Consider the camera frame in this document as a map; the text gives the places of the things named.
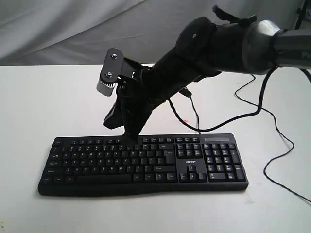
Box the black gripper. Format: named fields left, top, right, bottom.
left=102, top=57, right=185, bottom=141

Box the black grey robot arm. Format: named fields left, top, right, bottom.
left=97, top=6, right=311, bottom=140

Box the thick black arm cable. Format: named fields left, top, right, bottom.
left=167, top=67, right=311, bottom=133

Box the grey backdrop cloth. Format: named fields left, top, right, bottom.
left=0, top=0, right=303, bottom=66

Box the black acer keyboard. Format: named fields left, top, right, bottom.
left=38, top=133, right=248, bottom=197

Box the thin black cable right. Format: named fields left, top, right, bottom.
left=234, top=74, right=311, bottom=203

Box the black keyboard cable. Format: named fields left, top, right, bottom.
left=188, top=94, right=202, bottom=134

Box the black tripod stand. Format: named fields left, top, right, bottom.
left=294, top=0, right=309, bottom=30

